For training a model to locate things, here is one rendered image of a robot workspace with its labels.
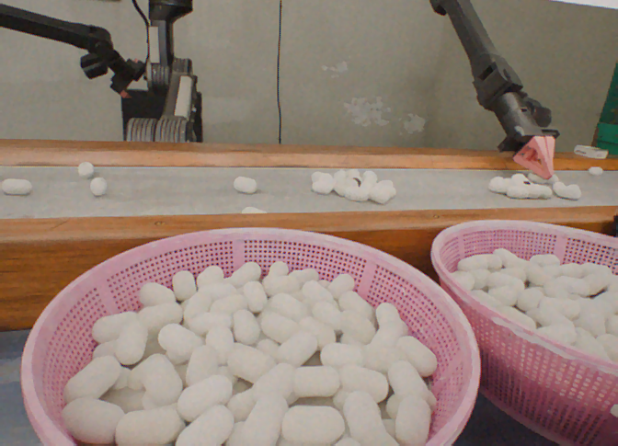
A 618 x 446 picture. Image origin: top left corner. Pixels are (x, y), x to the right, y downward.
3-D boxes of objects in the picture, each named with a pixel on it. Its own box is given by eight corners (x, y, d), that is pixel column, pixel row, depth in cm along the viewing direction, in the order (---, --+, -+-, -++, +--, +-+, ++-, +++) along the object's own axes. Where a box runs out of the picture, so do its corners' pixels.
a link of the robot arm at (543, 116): (473, 93, 92) (502, 64, 86) (507, 104, 97) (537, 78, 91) (492, 132, 86) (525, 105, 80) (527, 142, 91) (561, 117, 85)
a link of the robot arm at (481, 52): (424, -5, 112) (452, -42, 103) (440, 3, 114) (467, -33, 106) (474, 108, 90) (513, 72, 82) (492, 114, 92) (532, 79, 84)
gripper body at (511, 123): (563, 134, 78) (545, 108, 82) (520, 132, 76) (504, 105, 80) (540, 156, 83) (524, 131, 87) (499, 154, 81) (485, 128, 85)
